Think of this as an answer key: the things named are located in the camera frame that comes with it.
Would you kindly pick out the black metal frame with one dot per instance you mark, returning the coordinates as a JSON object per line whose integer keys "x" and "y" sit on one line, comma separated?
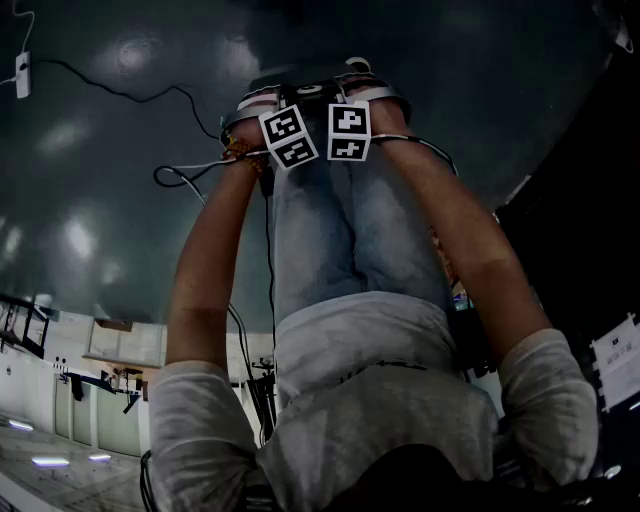
{"x": 27, "y": 325}

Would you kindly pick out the colourful printed box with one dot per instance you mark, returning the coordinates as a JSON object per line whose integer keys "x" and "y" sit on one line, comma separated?
{"x": 436, "y": 242}

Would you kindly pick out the black power adapter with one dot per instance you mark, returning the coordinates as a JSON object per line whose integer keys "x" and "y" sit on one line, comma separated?
{"x": 266, "y": 181}

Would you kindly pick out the black jointed arm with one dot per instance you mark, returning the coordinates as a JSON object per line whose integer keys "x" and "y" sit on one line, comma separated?
{"x": 100, "y": 381}

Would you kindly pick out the white paper sheet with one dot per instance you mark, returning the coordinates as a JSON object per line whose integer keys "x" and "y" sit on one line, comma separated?
{"x": 620, "y": 365}

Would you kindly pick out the person's right forearm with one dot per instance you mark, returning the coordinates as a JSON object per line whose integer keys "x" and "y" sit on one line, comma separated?
{"x": 450, "y": 225}

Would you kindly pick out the light blue jeans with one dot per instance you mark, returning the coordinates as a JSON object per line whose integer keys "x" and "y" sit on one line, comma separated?
{"x": 320, "y": 240}

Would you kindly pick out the person's right hand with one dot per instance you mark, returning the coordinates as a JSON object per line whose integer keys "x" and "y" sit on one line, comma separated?
{"x": 390, "y": 119}

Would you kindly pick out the black stand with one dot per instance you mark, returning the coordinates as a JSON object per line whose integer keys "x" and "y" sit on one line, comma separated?
{"x": 265, "y": 395}

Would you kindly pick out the person's left forearm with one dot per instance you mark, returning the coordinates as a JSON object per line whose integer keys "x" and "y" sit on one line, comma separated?
{"x": 215, "y": 240}

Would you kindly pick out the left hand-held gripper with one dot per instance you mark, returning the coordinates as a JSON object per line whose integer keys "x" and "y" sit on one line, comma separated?
{"x": 288, "y": 136}

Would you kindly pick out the ceiling light strip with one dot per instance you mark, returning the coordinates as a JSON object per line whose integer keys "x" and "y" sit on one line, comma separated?
{"x": 51, "y": 462}
{"x": 100, "y": 457}
{"x": 21, "y": 425}

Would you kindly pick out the black workbench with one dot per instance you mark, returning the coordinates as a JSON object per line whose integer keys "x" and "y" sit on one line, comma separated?
{"x": 590, "y": 200}

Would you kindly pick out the white power strip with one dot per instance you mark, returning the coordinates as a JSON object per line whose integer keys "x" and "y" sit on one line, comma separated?
{"x": 22, "y": 75}

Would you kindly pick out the grey t-shirt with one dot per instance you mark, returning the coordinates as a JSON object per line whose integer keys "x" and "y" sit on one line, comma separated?
{"x": 375, "y": 400}

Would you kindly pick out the person's left hand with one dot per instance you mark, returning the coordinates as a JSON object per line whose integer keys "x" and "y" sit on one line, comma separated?
{"x": 239, "y": 134}

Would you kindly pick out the grey striped sandal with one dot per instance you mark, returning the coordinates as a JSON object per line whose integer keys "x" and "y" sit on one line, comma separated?
{"x": 372, "y": 91}
{"x": 255, "y": 102}

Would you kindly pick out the teal object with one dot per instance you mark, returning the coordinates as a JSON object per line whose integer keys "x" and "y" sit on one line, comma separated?
{"x": 462, "y": 301}

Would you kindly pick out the white framed window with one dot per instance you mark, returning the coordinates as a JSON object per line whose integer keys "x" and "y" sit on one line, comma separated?
{"x": 125, "y": 345}

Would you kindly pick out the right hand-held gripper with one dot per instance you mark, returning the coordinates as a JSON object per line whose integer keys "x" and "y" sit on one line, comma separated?
{"x": 348, "y": 131}

